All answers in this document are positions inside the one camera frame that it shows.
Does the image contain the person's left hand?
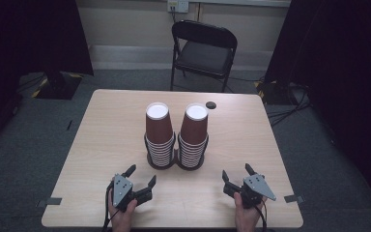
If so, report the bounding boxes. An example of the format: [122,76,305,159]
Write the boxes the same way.
[107,190,139,232]

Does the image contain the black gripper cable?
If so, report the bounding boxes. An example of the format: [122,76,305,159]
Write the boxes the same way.
[253,198,269,232]
[100,181,116,232]

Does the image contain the black folding chair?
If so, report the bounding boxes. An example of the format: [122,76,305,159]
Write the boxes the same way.
[169,19,239,94]

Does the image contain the black stand base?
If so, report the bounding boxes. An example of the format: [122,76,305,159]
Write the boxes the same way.
[31,71,84,101]
[254,80,300,106]

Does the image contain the grey tape strip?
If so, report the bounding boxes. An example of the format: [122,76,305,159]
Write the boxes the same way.
[36,196,63,209]
[283,193,305,204]

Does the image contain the black floor cables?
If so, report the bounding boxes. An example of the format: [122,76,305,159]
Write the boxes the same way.
[266,82,314,128]

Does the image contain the dark curtain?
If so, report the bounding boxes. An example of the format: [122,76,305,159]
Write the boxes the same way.
[0,0,95,153]
[264,0,371,216]

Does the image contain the person's right hand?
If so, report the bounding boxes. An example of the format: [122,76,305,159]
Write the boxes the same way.
[233,191,268,232]

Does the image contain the black plugged power cable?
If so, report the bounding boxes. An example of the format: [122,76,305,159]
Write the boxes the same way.
[169,5,179,24]

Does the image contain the white wall socket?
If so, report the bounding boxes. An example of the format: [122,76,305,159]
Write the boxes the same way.
[167,0,190,15]

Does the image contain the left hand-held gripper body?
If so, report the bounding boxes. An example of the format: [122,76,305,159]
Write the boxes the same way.
[111,173,153,213]

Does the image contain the single brown paper cup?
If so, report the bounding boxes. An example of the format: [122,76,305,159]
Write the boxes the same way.
[180,102,210,146]

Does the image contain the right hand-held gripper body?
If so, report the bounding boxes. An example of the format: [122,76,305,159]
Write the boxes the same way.
[222,173,277,210]

